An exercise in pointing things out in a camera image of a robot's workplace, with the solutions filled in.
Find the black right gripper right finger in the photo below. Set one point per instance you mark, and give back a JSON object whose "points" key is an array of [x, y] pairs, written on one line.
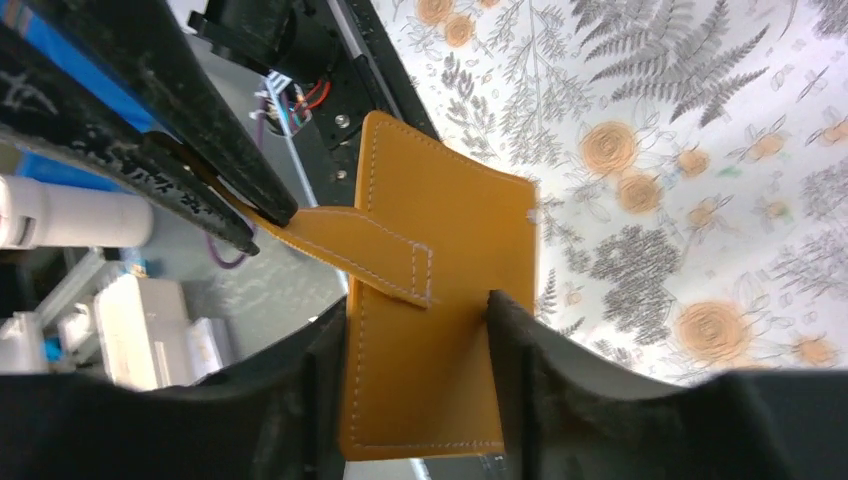
{"points": [[567, 413]]}

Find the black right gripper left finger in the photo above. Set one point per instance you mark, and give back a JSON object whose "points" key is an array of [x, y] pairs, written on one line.
{"points": [[269, 416]]}

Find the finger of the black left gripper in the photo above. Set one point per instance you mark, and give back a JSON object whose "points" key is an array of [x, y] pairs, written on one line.
{"points": [[140, 46], [46, 111]]}

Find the orange leather card holder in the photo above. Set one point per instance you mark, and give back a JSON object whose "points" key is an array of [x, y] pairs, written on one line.
{"points": [[430, 234]]}

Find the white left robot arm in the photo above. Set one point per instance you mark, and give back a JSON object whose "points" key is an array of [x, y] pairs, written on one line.
{"points": [[114, 88]]}

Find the floral patterned table mat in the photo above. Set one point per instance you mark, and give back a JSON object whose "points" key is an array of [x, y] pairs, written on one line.
{"points": [[691, 160]]}

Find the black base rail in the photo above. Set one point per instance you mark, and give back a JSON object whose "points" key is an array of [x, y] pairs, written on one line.
{"points": [[367, 75]]}

